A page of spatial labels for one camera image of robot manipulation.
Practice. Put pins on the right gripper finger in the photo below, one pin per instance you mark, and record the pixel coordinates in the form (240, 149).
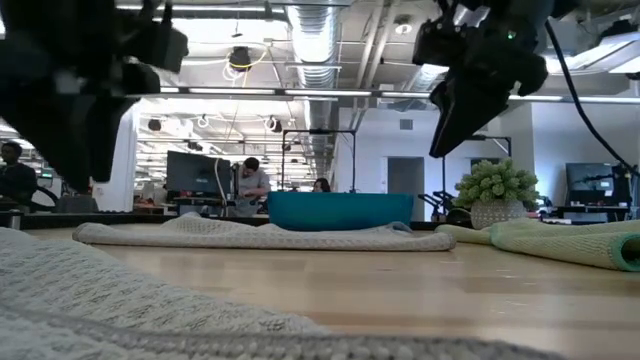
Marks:
(465, 115)

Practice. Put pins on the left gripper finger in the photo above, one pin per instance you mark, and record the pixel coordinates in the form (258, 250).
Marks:
(112, 130)
(65, 145)

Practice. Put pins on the green microfiber towel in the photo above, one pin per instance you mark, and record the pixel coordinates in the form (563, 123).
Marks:
(550, 240)

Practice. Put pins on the grey waffle weave towel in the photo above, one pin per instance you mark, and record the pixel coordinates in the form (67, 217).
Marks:
(100, 300)
(250, 240)

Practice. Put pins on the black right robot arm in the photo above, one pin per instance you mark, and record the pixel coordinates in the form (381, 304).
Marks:
(520, 20)

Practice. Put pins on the white building pillar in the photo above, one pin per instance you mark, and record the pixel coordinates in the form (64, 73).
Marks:
(125, 175)

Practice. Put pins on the person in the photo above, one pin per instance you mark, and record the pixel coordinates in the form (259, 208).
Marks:
(250, 185)
(15, 175)
(321, 186)

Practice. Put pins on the grey office chair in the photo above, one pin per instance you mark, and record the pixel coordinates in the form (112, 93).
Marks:
(75, 206)

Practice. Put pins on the green artificial plant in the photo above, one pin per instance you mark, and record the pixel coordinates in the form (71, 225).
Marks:
(497, 182)

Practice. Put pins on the grey door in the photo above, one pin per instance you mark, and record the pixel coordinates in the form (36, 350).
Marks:
(405, 175)

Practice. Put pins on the black floor equipment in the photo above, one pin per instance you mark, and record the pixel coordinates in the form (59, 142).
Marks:
(440, 200)

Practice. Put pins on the black computer monitor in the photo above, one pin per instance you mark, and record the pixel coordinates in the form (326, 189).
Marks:
(195, 172)
(585, 175)

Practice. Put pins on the white patterned plant pot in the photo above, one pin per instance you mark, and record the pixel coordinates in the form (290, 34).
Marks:
(495, 214)

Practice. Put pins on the black desk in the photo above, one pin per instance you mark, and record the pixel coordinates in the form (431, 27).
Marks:
(590, 210)

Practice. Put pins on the teal storage bin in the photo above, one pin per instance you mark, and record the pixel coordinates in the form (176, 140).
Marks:
(340, 212)

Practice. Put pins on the black metal frame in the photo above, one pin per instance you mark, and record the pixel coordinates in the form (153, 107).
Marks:
(500, 138)
(320, 131)

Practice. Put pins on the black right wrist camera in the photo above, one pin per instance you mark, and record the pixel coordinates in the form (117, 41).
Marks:
(432, 42)

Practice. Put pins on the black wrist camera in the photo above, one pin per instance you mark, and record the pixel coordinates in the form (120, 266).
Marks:
(432, 42)
(160, 47)

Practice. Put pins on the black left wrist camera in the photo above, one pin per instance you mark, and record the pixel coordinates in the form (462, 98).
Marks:
(160, 47)

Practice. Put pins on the silver ventilation duct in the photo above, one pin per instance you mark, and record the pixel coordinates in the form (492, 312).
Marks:
(312, 30)

